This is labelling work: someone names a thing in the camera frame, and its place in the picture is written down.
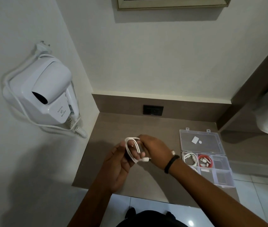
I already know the person's left hand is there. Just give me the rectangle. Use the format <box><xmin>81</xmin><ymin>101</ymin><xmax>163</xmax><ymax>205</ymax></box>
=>
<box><xmin>100</xmin><ymin>142</ymin><xmax>137</xmax><ymax>195</ymax></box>

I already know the person's right hand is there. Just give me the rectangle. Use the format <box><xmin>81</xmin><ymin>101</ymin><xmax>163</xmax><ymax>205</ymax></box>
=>
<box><xmin>137</xmin><ymin>134</ymin><xmax>174</xmax><ymax>169</ymax></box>

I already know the person's left forearm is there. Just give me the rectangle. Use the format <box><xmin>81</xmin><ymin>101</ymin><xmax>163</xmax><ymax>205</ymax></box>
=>
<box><xmin>67</xmin><ymin>185</ymin><xmax>116</xmax><ymax>227</ymax></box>

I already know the person's right forearm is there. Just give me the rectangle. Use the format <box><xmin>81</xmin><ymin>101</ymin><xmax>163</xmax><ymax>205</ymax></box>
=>
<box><xmin>167</xmin><ymin>159</ymin><xmax>268</xmax><ymax>227</ymax></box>

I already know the black wristband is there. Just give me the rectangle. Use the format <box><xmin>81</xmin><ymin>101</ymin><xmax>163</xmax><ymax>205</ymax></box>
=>
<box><xmin>164</xmin><ymin>155</ymin><xmax>181</xmax><ymax>174</ymax></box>

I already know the person's black clothing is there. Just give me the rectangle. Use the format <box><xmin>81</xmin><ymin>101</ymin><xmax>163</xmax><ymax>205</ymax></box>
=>
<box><xmin>116</xmin><ymin>207</ymin><xmax>180</xmax><ymax>227</ymax></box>

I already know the clear plastic organizer box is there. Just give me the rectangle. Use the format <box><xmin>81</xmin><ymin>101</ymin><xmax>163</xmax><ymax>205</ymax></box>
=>
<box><xmin>179</xmin><ymin>127</ymin><xmax>235</xmax><ymax>188</ymax></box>

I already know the white power plug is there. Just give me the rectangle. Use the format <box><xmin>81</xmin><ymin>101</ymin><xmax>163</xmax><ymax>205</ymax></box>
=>
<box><xmin>35</xmin><ymin>41</ymin><xmax>52</xmax><ymax>55</ymax></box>

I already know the black wall power outlet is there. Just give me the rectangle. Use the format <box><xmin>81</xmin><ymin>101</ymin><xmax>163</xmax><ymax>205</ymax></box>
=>
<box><xmin>143</xmin><ymin>105</ymin><xmax>164</xmax><ymax>116</ymax></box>

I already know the white cable with connector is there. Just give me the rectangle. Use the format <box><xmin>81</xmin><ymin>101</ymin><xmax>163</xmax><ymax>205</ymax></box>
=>
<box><xmin>182</xmin><ymin>152</ymin><xmax>198</xmax><ymax>167</ymax></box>

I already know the white spiral hair dryer cord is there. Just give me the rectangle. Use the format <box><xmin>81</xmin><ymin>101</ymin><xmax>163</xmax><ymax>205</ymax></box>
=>
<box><xmin>70</xmin><ymin>115</ymin><xmax>88</xmax><ymax>139</ymax></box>

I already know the coiled red cable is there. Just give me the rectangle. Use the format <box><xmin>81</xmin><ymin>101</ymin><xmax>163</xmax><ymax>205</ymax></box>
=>
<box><xmin>198</xmin><ymin>154</ymin><xmax>213</xmax><ymax>168</ymax></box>

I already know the white wall hair dryer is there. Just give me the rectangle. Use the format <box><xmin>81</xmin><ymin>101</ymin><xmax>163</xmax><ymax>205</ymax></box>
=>
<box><xmin>20</xmin><ymin>58</ymin><xmax>81</xmax><ymax>125</ymax></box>

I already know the white hair dryer wall mount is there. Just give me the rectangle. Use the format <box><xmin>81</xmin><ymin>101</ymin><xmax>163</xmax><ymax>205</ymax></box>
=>
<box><xmin>3</xmin><ymin>68</ymin><xmax>73</xmax><ymax>127</ymax></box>

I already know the white hair dryer power cord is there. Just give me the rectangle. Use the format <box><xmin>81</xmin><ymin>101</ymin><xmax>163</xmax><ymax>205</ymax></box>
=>
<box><xmin>2</xmin><ymin>51</ymin><xmax>78</xmax><ymax>134</ymax></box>

